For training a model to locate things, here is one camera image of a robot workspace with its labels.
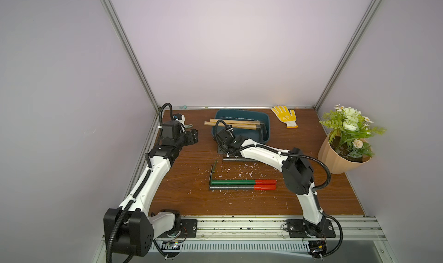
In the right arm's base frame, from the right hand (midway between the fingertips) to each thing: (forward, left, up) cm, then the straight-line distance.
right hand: (221, 145), depth 91 cm
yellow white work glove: (+29, -44, -10) cm, 54 cm away
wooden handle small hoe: (+20, -22, -6) cm, 31 cm away
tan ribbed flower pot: (-8, -53, +2) cm, 54 cm away
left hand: (0, +13, +13) cm, 18 cm away
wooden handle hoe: (+17, -8, -4) cm, 19 cm away
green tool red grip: (-17, +2, -8) cm, 19 cm away
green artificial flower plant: (-3, -56, +18) cm, 59 cm away
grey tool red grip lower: (-19, -18, -8) cm, 27 cm away
